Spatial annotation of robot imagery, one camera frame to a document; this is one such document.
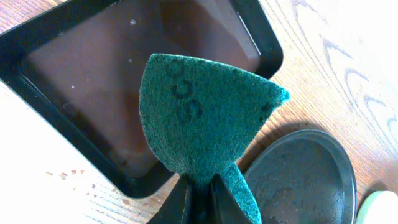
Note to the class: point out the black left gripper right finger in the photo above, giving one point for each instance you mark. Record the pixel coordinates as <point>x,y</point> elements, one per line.
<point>225,210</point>

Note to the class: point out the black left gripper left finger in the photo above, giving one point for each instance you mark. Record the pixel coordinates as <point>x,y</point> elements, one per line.
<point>177,206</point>

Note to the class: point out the green and yellow sponge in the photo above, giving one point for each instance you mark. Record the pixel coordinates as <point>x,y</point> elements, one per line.
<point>199,116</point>

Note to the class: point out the light green plate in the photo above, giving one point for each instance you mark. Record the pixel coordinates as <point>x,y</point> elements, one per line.
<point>378,208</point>

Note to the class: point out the black round tray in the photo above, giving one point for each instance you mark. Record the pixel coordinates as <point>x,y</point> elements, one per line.
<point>304,177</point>

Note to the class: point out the black rectangular water tray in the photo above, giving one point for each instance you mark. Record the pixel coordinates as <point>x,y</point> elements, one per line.
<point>79,65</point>

